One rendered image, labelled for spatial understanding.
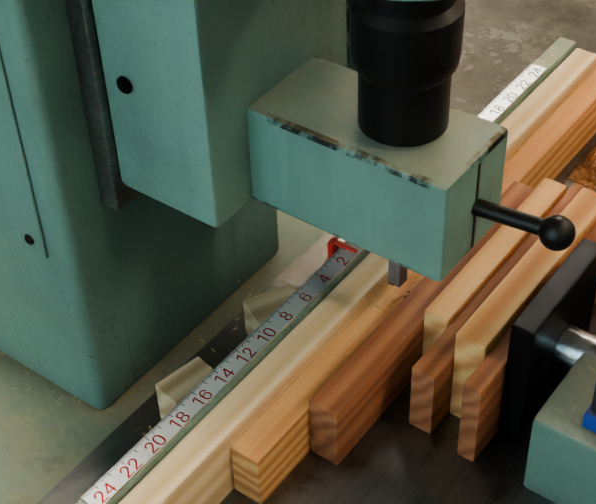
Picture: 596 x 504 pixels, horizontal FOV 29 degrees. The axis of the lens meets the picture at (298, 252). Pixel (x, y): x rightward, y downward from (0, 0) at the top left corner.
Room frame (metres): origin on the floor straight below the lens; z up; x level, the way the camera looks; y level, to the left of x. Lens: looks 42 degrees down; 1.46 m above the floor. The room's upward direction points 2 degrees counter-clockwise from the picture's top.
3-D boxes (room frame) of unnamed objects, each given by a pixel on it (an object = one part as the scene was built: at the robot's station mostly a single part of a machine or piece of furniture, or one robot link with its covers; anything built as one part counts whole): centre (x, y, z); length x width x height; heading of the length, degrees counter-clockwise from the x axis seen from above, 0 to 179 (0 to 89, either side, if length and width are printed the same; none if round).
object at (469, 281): (0.56, -0.13, 0.93); 0.16 x 0.02 x 0.06; 142
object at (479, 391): (0.52, -0.16, 0.93); 0.22 x 0.01 x 0.06; 142
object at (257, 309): (0.64, 0.02, 0.82); 0.04 x 0.03 x 0.03; 116
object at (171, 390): (0.56, 0.08, 0.82); 0.04 x 0.03 x 0.04; 131
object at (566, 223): (0.49, -0.12, 1.04); 0.06 x 0.02 x 0.02; 52
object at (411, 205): (0.55, -0.05, 1.03); 0.14 x 0.07 x 0.09; 52
